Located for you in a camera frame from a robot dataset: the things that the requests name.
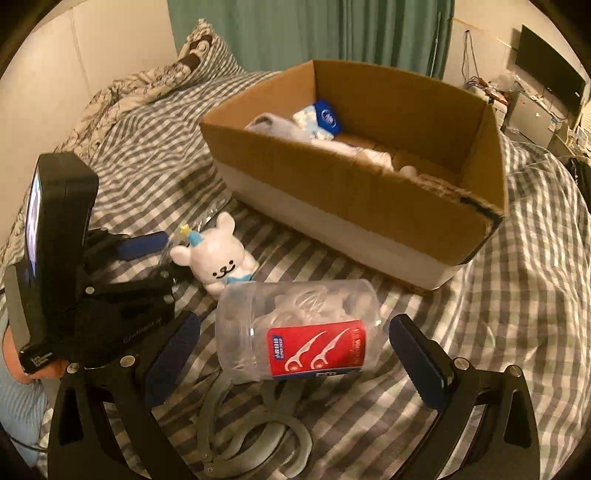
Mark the grey plastic hanger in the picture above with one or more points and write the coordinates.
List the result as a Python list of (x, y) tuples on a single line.
[(208, 415)]

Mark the black flat screen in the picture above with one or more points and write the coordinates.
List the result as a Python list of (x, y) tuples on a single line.
[(549, 69)]

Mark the grey checked blanket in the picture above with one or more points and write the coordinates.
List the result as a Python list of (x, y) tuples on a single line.
[(508, 300)]

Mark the white plastic packet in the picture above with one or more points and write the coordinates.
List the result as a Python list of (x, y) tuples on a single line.
[(272, 124)]

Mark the white plush bear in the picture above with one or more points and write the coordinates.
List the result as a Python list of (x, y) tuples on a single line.
[(222, 259)]

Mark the white and blue packet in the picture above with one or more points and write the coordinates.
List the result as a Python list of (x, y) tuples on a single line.
[(308, 123)]

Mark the clear plastic wrapper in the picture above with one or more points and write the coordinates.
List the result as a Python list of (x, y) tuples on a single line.
[(211, 216)]

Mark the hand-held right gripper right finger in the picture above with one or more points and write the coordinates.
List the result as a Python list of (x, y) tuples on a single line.
[(425, 367)]

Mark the grey cabinet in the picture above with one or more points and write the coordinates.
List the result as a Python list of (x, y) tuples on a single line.
[(531, 114)]

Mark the green curtain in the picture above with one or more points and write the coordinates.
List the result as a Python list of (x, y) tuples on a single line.
[(277, 32)]

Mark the blue tissue packet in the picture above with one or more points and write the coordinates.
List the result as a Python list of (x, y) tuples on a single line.
[(328, 115)]

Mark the cardboard box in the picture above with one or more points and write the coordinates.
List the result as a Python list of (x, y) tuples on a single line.
[(351, 194)]

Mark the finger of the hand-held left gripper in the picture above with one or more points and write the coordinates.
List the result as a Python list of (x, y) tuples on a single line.
[(139, 247), (174, 273)]

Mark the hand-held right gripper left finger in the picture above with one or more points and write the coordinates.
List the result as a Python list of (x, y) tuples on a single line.
[(170, 357)]

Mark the person's left forearm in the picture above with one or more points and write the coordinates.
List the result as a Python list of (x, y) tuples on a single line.
[(18, 406)]

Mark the clear floss pick jar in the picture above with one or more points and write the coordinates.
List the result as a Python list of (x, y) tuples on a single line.
[(295, 314)]

